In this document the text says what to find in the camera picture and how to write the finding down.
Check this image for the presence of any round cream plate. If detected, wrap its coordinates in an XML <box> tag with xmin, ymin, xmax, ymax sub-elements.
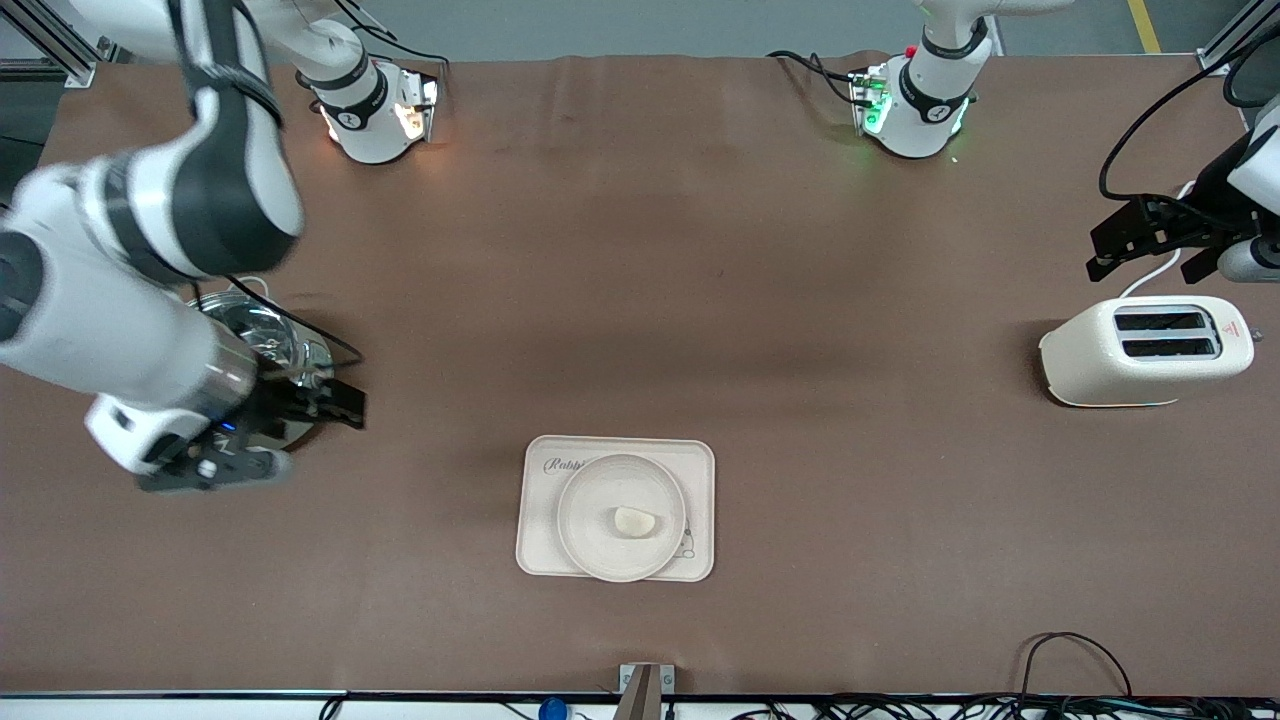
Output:
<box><xmin>556</xmin><ymin>453</ymin><xmax>689</xmax><ymax>584</ymax></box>

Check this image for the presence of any cream rabbit print tray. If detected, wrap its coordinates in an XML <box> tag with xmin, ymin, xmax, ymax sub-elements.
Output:
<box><xmin>515</xmin><ymin>435</ymin><xmax>717</xmax><ymax>583</ymax></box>

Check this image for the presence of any steel pot with glass lid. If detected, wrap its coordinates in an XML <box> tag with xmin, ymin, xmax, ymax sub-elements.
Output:
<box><xmin>188</xmin><ymin>290</ymin><xmax>337</xmax><ymax>451</ymax></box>

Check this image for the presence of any cream two-slot toaster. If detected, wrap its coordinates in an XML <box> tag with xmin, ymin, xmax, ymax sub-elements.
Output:
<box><xmin>1038</xmin><ymin>295</ymin><xmax>1263</xmax><ymax>409</ymax></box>

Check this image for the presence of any brown table cover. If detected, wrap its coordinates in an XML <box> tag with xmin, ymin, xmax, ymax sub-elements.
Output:
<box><xmin>0</xmin><ymin>50</ymin><xmax>1280</xmax><ymax>698</ymax></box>

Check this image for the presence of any white toaster power cord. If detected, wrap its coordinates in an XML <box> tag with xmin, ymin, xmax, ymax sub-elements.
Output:
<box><xmin>1118</xmin><ymin>180</ymin><xmax>1197</xmax><ymax>299</ymax></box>

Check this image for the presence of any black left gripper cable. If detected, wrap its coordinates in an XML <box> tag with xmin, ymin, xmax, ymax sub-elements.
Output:
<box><xmin>1098</xmin><ymin>24</ymin><xmax>1280</xmax><ymax>203</ymax></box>

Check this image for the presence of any aluminium frame profile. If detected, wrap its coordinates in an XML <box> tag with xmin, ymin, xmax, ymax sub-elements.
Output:
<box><xmin>1198</xmin><ymin>0</ymin><xmax>1280</xmax><ymax>79</ymax></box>
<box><xmin>0</xmin><ymin>0</ymin><xmax>121</xmax><ymax>89</ymax></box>

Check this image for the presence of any black left arm base cable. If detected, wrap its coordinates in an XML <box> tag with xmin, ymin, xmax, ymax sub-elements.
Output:
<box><xmin>767</xmin><ymin>50</ymin><xmax>863</xmax><ymax>107</ymax></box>

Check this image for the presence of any black arm base cable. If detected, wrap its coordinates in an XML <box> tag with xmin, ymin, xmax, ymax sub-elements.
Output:
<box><xmin>328</xmin><ymin>0</ymin><xmax>449</xmax><ymax>79</ymax></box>
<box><xmin>767</xmin><ymin>50</ymin><xmax>863</xmax><ymax>107</ymax></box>

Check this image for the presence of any black right arm base cable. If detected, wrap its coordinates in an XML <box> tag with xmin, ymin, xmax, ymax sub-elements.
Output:
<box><xmin>328</xmin><ymin>0</ymin><xmax>449</xmax><ymax>79</ymax></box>

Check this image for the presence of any black looped cable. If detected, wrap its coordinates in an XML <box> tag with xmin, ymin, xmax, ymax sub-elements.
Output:
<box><xmin>1018</xmin><ymin>631</ymin><xmax>1133</xmax><ymax>701</ymax></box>

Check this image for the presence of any grey metal camera bracket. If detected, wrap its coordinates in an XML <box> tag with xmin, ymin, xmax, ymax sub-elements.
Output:
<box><xmin>618</xmin><ymin>663</ymin><xmax>675</xmax><ymax>720</ymax></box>

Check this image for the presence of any black cable bundle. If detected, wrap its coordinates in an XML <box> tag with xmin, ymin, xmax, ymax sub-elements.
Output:
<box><xmin>728</xmin><ymin>693</ymin><xmax>1280</xmax><ymax>720</ymax></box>

